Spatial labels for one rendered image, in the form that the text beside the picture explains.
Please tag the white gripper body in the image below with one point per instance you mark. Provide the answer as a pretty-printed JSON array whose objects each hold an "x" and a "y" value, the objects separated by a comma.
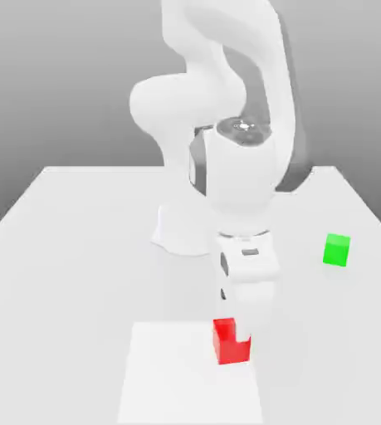
[{"x": 253, "y": 298}]

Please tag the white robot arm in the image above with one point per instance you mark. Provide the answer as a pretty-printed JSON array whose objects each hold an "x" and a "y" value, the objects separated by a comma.
[{"x": 243, "y": 172}]

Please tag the small green cube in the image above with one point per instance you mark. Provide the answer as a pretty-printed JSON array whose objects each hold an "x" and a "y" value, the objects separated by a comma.
[{"x": 336, "y": 250}]

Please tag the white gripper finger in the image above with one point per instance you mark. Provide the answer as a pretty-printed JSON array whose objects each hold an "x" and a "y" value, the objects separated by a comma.
[{"x": 242, "y": 330}]

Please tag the small red cube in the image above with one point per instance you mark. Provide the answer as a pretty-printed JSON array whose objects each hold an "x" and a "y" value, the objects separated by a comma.
[{"x": 231, "y": 352}]

